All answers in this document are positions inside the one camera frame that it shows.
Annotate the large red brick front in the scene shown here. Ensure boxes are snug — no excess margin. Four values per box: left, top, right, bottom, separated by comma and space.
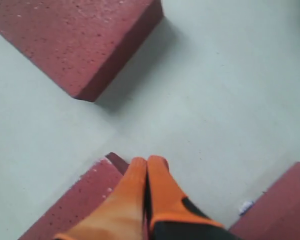
20, 152, 129, 240

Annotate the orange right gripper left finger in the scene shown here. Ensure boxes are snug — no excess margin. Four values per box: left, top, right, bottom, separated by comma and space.
54, 157, 147, 240

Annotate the front left base brick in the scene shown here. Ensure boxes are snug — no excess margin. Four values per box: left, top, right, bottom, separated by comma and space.
229, 162, 300, 240

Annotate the lone red brick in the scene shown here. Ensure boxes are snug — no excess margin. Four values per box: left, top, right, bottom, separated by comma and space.
0, 0, 164, 102

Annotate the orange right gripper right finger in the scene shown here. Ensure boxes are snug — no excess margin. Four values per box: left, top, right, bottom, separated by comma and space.
147, 155, 223, 240

